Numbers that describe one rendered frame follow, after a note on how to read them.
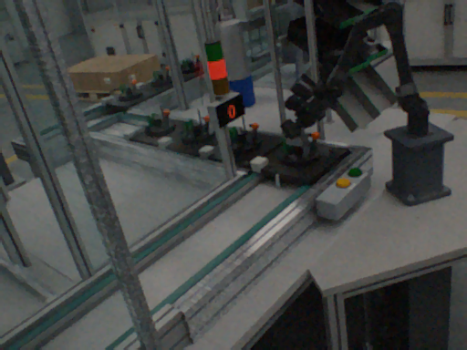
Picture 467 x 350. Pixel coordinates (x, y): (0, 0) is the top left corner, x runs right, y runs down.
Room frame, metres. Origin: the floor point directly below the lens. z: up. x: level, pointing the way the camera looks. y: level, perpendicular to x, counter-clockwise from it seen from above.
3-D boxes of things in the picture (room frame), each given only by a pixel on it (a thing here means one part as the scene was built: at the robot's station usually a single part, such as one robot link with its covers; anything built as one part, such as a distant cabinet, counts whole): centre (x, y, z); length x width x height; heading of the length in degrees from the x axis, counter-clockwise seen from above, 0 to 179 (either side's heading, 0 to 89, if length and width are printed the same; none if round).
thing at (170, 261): (1.23, 0.00, 0.91); 0.84 x 0.28 x 0.10; 134
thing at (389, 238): (1.30, -0.56, 0.84); 0.90 x 0.70 x 0.03; 98
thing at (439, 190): (1.25, -0.56, 0.96); 0.15 x 0.15 x 0.20; 8
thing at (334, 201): (1.21, -0.32, 0.93); 0.21 x 0.07 x 0.06; 134
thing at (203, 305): (1.12, -0.14, 0.91); 0.89 x 0.06 x 0.11; 134
